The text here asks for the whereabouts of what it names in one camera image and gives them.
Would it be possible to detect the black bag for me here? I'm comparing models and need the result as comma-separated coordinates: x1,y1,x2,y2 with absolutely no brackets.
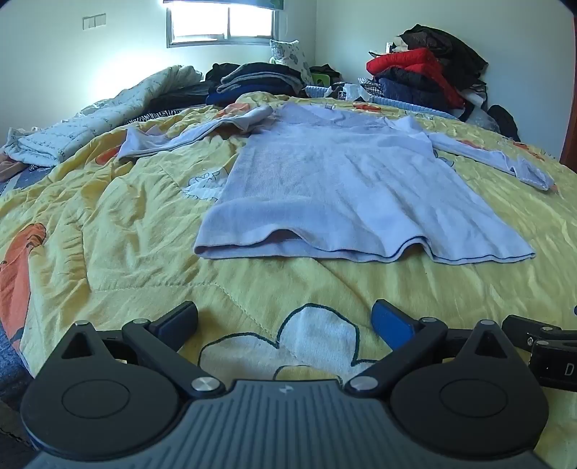
487,105,521,136

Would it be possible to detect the yellow printed blanket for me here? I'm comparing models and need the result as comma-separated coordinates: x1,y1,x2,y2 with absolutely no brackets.
0,90,577,452

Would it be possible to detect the pile of dark clothes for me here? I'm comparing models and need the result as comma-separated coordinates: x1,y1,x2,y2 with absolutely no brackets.
205,62,305,106

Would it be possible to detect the lavender knit sweater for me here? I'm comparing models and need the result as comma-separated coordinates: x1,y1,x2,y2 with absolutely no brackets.
117,100,555,264

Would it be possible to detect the white quilted comforter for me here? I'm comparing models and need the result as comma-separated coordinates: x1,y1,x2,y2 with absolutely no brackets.
0,65,203,167

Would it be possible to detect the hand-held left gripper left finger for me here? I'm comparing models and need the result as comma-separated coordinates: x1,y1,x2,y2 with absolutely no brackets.
58,301,226,400

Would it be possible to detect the black jacket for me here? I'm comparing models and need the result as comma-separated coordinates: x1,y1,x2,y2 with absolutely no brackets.
399,25,490,82

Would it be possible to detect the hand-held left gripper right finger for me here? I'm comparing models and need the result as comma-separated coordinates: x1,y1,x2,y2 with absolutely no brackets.
345,298,519,400

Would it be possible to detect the white plastic bag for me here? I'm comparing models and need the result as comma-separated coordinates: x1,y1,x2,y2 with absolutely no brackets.
331,83,370,101

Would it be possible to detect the navy padded jacket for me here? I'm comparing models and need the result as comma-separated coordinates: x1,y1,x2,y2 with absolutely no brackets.
376,67,461,113

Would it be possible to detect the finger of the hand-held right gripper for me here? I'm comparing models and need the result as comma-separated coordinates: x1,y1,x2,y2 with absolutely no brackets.
502,315,566,353

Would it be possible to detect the brown wooden furniture edge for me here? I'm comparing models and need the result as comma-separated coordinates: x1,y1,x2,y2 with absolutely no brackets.
559,45,577,164

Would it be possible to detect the window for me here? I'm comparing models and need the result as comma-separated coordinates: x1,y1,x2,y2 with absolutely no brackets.
164,0,278,48

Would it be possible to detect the floral pillow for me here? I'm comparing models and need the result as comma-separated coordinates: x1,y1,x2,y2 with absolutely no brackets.
269,39,314,86

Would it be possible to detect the pink cloth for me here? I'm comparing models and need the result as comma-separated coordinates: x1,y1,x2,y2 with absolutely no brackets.
0,153,28,182

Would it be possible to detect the blue knitted blanket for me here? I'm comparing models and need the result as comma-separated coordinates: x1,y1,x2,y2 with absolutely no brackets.
307,83,461,120

